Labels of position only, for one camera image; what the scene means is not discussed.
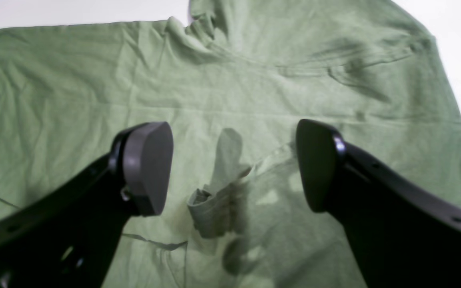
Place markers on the green T-shirt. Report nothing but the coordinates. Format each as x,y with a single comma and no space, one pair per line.
233,85

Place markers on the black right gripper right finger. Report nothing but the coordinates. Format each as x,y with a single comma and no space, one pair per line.
401,236

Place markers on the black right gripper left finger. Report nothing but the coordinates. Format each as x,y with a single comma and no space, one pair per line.
68,239

